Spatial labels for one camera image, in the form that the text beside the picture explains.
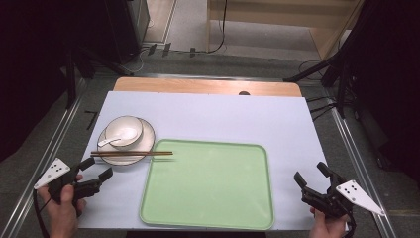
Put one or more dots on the light wooden shelf unit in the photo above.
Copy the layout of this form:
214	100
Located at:
323	36

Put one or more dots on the person's left hand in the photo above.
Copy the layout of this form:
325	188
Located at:
64	211

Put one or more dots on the black metal stand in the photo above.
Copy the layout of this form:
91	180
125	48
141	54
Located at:
340	76
71	79

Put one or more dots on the black computer tower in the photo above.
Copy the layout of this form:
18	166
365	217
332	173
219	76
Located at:
128	26

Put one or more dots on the white table cover sheet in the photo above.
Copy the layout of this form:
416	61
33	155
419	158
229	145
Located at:
214	115

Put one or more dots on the light green plastic tray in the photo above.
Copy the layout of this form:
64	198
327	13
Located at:
208	185

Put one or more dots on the dark curtain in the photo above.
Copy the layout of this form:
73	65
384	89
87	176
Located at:
393	82
26	66

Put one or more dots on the person's right hand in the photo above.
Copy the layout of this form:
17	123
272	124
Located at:
327	228

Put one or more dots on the white bowl with dark rim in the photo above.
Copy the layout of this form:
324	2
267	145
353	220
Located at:
125	127

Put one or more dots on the aluminium floor rail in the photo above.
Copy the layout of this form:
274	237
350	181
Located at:
43	158
356	165

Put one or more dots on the white ceramic spoon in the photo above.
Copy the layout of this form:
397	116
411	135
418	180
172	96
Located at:
124	134

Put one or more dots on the white plate with dark rim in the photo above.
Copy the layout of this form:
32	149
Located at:
145	142

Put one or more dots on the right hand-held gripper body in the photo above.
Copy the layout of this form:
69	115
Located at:
358	196

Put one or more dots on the brown wooden chopstick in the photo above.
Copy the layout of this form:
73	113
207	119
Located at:
132	152

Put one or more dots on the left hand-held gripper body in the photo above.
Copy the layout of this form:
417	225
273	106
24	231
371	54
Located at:
52	172

